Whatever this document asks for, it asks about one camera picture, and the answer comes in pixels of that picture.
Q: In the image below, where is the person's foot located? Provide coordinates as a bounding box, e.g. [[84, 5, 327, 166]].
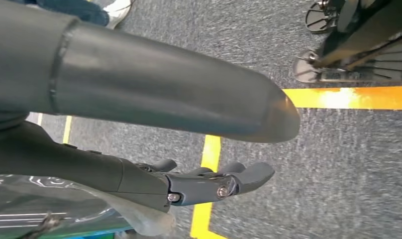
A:
[[103, 0, 136, 30]]

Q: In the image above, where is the yellow floor tape square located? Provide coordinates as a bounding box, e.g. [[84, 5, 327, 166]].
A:
[[62, 115, 73, 145], [190, 86, 402, 239]]

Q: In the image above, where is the person's leg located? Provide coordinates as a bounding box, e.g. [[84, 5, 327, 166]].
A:
[[9, 0, 110, 27]]

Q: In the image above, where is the clear plastic cover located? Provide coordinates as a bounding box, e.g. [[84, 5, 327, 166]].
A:
[[0, 175, 177, 239]]

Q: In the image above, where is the black robot left foot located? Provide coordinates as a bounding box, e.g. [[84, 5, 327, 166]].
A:
[[304, 0, 342, 34]]

